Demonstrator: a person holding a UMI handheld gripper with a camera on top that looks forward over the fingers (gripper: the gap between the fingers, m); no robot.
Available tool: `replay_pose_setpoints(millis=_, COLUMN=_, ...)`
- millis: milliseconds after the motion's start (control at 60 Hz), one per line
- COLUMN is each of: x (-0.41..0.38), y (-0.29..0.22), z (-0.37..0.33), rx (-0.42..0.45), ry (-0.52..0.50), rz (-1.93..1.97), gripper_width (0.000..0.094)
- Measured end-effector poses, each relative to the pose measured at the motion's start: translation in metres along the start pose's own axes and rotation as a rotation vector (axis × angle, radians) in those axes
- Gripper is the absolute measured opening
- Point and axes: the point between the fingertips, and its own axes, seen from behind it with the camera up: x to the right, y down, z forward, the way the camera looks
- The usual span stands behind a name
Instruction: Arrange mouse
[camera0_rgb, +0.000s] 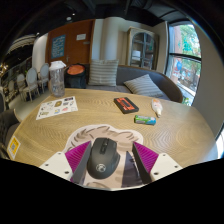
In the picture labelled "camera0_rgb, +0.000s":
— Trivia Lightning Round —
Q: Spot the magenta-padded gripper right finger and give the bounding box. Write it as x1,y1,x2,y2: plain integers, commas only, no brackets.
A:
131,141,184,186

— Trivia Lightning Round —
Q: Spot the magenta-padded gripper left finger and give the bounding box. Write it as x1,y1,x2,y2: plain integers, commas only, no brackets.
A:
39,140,93,185

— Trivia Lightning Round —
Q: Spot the black computer mouse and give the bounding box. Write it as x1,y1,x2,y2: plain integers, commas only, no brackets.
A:
86,137,121,180

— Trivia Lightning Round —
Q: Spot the cat-shaped beige mouse pad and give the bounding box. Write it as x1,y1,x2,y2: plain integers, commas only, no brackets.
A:
63,124,145,189

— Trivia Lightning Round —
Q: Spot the yellow and white card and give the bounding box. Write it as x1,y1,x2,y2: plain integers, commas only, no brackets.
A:
6,135,22,160

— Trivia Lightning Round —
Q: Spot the green and white pack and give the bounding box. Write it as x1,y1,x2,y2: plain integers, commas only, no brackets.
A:
134,114,157,126

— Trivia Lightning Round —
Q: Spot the white printed sticker sheet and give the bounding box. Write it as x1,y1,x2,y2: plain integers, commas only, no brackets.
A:
35,95,79,121

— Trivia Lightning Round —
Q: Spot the white and orange tube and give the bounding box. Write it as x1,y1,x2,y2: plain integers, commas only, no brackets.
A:
150,97,164,118

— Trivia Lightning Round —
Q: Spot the dark tufted armchair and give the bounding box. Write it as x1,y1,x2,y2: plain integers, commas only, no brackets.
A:
0,108,22,143

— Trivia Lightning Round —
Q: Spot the black and red box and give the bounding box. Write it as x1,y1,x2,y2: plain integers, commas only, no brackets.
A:
113,96,140,115

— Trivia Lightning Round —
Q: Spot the flat striped cushion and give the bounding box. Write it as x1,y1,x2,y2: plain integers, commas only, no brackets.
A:
123,73,166,99

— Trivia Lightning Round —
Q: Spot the group of white chairs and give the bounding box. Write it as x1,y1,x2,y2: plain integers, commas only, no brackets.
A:
6,63,50,103

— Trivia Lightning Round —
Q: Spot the black bag with orange top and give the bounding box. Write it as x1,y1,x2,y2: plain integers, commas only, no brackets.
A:
64,63,88,89

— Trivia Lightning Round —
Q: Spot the grey curved sofa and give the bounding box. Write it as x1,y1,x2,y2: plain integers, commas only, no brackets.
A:
64,63,184,104

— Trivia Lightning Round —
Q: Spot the large striped square cushion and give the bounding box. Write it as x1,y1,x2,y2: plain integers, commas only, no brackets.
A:
87,59,120,87

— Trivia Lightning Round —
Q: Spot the large dark-framed window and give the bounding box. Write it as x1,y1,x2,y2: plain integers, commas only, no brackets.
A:
165,21,203,106

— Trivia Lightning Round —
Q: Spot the arched glass-door cabinet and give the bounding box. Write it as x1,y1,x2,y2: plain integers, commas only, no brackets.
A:
125,26,159,71

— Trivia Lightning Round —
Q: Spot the blue wall poster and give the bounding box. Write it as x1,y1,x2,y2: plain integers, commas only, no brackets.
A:
50,34,67,60

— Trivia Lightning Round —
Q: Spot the small white wall sign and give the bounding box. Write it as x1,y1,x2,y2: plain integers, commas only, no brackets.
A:
75,33,87,42

